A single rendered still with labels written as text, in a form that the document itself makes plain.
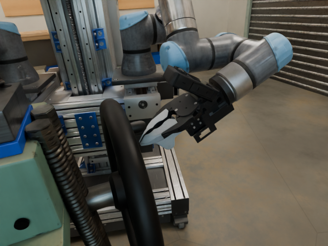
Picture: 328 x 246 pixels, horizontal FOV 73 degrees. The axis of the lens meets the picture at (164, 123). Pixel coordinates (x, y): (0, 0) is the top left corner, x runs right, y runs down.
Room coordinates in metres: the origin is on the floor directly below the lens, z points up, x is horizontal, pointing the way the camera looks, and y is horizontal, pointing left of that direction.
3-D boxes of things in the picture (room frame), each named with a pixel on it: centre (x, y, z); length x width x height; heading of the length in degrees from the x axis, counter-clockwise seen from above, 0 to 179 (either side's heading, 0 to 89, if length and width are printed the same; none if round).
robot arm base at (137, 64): (0.95, 0.09, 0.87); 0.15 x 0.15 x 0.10
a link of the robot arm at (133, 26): (0.96, 0.09, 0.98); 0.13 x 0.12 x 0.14; 109
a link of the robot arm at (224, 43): (0.56, -0.16, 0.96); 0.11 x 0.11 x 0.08; 19
